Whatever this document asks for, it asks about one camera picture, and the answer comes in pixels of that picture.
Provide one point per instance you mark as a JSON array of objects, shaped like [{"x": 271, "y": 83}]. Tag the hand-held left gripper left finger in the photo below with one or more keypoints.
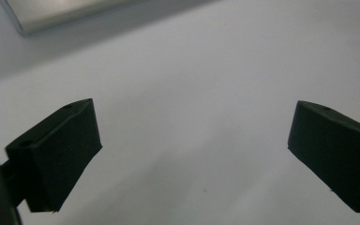
[{"x": 59, "y": 156}]

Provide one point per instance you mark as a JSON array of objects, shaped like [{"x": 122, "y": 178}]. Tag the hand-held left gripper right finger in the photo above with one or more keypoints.
[{"x": 334, "y": 150}]

